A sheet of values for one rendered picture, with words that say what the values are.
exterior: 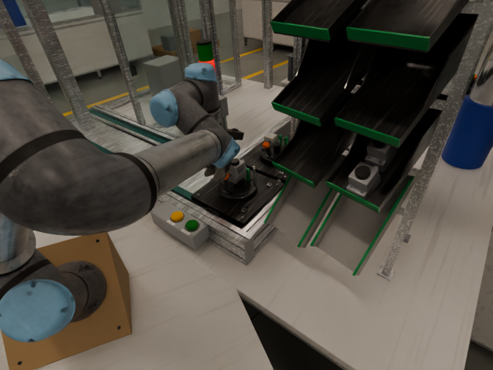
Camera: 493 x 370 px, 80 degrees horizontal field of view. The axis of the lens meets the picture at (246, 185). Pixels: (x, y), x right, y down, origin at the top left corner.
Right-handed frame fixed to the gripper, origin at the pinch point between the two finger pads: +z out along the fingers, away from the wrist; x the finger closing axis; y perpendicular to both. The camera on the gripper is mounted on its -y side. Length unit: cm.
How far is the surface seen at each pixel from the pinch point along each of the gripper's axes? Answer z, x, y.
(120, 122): 12, -91, -18
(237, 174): 1.3, 2.1, -5.1
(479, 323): 77, 91, -54
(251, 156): 10.1, -8.8, -26.4
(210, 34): -36.3, -17.6, -20.9
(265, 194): 10.1, 9.6, -10.5
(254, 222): 11.1, 13.8, 2.1
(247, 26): 70, -363, -477
